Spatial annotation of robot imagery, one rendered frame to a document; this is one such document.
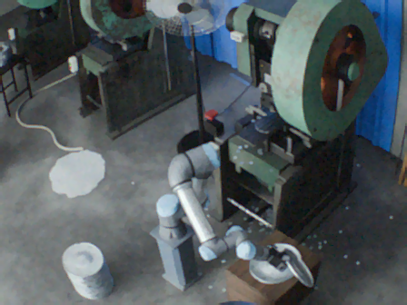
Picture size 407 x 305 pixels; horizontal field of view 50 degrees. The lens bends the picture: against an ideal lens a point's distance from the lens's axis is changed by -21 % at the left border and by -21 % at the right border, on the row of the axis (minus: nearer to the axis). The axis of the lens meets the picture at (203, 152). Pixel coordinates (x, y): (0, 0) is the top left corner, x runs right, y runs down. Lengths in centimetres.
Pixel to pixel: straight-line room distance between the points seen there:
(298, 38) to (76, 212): 221
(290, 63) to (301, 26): 19
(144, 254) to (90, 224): 50
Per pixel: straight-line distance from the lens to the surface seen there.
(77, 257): 308
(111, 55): 405
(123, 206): 369
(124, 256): 337
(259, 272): 274
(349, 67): 244
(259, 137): 287
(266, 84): 285
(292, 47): 218
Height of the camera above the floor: 256
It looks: 40 degrees down
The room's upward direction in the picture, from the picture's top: 6 degrees counter-clockwise
